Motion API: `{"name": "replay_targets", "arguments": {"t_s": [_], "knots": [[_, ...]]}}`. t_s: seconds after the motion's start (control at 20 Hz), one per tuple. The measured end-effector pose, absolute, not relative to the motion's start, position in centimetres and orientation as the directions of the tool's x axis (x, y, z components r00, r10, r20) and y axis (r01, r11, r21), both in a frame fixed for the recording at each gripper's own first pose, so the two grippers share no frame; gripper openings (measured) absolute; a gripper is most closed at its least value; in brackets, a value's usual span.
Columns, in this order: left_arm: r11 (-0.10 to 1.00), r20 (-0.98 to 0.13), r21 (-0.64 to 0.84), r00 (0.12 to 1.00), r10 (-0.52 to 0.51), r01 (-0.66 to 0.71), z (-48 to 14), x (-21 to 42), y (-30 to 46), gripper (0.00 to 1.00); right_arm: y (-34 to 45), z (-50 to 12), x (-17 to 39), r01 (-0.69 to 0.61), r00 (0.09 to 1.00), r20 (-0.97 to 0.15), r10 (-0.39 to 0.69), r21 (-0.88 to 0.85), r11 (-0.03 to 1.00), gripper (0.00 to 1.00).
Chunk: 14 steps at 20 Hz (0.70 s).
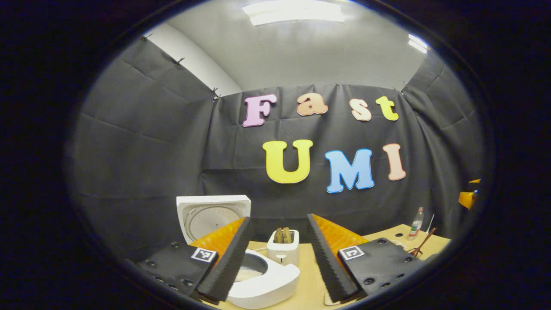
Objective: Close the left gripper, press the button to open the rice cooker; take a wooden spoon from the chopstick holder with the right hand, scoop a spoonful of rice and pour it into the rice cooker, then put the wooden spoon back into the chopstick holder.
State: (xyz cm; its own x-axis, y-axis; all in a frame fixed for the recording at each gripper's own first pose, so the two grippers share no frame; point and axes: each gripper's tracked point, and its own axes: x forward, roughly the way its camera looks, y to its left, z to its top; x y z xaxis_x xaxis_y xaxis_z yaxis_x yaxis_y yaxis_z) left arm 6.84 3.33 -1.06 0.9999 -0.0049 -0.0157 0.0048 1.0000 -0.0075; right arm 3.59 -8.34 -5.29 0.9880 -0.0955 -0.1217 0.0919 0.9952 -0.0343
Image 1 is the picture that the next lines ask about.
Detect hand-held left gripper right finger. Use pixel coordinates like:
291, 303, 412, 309
306, 214, 426, 303

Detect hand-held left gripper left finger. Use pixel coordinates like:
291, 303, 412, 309
133, 216, 254, 304

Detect white chopstick holder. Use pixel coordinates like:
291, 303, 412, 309
267, 229, 300, 267

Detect white rice cooker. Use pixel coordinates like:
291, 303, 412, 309
176, 195, 300, 310

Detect clear plastic bottle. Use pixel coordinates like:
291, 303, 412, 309
408, 207, 424, 240

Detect thin brown stick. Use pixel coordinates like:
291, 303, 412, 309
407, 227, 436, 257

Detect black backdrop cloth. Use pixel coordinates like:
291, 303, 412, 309
71, 35, 485, 261

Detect small ceiling light panel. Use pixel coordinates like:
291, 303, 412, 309
408, 34, 430, 54

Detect large ceiling light panel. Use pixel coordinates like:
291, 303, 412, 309
242, 0, 345, 26

